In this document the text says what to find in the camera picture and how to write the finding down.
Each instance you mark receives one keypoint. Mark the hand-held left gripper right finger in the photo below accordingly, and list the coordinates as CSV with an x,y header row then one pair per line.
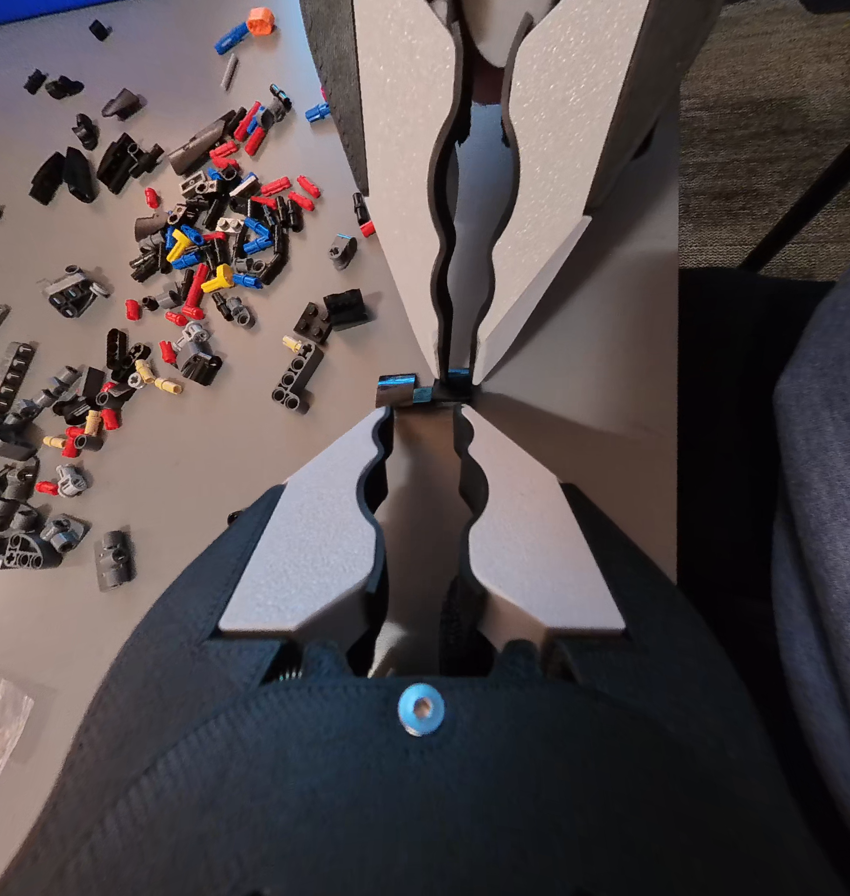
x,y
551,560

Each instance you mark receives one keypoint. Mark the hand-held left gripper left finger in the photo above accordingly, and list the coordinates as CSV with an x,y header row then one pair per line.
x,y
292,560

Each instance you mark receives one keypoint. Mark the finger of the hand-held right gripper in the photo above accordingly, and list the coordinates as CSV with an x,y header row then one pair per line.
x,y
404,105
572,105

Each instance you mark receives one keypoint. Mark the black small lego connector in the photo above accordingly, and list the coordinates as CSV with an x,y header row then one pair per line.
x,y
454,392

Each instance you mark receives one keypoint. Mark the black thin lego piece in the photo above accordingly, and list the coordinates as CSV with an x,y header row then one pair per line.
x,y
395,390

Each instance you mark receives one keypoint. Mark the orange lego piece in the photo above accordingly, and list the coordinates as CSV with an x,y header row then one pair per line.
x,y
260,20

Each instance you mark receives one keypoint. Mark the grey lego axle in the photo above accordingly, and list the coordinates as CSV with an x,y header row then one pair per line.
x,y
230,72

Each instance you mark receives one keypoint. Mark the blue lego pin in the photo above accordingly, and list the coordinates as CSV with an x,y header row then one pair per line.
x,y
231,40

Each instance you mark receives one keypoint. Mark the black lego pin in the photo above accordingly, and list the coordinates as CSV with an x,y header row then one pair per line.
x,y
360,207

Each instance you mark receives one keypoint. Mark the pile of small lego pieces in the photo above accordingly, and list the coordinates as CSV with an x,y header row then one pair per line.
x,y
276,187

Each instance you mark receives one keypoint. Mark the dark grey barrel lego connector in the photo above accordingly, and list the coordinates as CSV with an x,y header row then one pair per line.
x,y
113,560

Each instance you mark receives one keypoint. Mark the dark grey L-shaped lego beam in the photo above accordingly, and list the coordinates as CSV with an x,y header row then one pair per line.
x,y
297,379

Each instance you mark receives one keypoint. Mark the dark grey lego slope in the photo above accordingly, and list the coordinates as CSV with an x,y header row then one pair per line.
x,y
124,103

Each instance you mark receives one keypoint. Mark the black grooved lego brick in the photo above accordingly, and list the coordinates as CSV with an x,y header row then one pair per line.
x,y
346,309

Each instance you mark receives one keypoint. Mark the tan lego pin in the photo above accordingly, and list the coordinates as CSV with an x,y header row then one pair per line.
x,y
292,344

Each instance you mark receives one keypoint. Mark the black angled lego connector block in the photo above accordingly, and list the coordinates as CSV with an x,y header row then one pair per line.
x,y
127,162

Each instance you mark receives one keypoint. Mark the yellow T-shaped lego connector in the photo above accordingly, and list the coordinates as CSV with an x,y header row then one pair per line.
x,y
182,245
218,278

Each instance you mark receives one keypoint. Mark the black square lego plate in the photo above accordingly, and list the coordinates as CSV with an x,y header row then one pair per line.
x,y
313,323

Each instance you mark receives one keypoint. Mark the black curved lego panel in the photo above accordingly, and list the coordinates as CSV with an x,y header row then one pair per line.
x,y
47,178
80,175

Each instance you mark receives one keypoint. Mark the long dark grey lego plate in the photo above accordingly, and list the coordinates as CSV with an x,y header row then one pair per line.
x,y
15,381

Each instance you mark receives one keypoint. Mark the grey triangular lego panel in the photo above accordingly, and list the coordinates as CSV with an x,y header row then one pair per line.
x,y
75,294

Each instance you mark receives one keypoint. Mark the person's right hand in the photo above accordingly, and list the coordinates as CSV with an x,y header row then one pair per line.
x,y
489,85

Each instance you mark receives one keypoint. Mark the black metal table leg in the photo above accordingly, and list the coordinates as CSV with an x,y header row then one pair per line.
x,y
810,196

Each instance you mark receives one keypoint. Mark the person's blue trousers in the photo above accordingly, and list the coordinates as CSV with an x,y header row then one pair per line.
x,y
831,560

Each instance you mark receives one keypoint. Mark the clear plastic bag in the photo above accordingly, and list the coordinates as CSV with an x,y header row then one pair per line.
x,y
3,724

